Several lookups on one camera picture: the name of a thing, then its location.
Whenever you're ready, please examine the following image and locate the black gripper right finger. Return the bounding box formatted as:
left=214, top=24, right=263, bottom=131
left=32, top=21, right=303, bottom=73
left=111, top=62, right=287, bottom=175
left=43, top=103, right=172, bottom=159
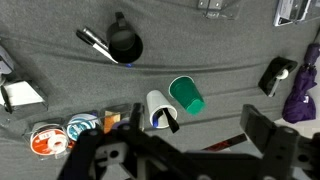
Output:
left=240, top=104, right=320, bottom=180

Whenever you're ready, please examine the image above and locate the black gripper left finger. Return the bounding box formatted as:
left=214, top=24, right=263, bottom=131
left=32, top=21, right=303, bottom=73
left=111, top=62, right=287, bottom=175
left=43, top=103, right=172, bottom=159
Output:
left=57, top=103, right=187, bottom=180

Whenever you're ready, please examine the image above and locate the black mug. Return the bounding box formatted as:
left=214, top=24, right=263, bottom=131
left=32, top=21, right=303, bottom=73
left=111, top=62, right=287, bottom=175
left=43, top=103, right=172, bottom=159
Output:
left=106, top=12, right=143, bottom=64

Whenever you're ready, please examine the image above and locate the purple folded umbrella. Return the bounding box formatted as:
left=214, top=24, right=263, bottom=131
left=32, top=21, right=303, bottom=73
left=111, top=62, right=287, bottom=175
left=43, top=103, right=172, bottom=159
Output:
left=282, top=43, right=320, bottom=124

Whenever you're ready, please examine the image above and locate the blue solder spool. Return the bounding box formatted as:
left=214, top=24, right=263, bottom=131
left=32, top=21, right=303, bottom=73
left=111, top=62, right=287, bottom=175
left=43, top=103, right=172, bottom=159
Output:
left=66, top=113, right=100, bottom=141

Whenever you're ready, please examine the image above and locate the white paper cup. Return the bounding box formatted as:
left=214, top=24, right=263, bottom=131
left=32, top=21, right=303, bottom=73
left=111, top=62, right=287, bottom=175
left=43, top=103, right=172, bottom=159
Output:
left=146, top=90, right=178, bottom=129

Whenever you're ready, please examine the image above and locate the clear tray of supplies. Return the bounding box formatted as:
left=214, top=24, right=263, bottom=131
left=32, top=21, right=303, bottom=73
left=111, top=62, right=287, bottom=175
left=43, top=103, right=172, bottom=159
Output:
left=22, top=104, right=132, bottom=160

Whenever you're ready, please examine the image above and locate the green plastic cup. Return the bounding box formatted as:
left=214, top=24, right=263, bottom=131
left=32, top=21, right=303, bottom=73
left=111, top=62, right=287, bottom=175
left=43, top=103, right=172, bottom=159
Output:
left=168, top=76, right=205, bottom=115

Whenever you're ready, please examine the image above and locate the grey tablecloth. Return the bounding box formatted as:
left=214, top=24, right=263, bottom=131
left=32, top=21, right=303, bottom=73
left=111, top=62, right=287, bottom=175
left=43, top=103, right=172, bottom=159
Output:
left=0, top=0, right=319, bottom=180

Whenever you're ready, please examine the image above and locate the black and silver marker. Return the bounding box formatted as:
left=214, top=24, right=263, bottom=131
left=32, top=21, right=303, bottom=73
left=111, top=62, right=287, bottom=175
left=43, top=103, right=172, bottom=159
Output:
left=76, top=27, right=117, bottom=63

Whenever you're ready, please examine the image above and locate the clear box with white paper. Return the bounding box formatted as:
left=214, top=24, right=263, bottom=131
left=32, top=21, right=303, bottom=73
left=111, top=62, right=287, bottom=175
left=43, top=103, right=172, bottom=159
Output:
left=0, top=81, right=48, bottom=114

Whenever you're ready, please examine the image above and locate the clear acrylic stand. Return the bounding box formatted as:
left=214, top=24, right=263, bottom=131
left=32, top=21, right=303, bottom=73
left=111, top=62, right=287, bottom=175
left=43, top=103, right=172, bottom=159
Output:
left=197, top=0, right=243, bottom=20

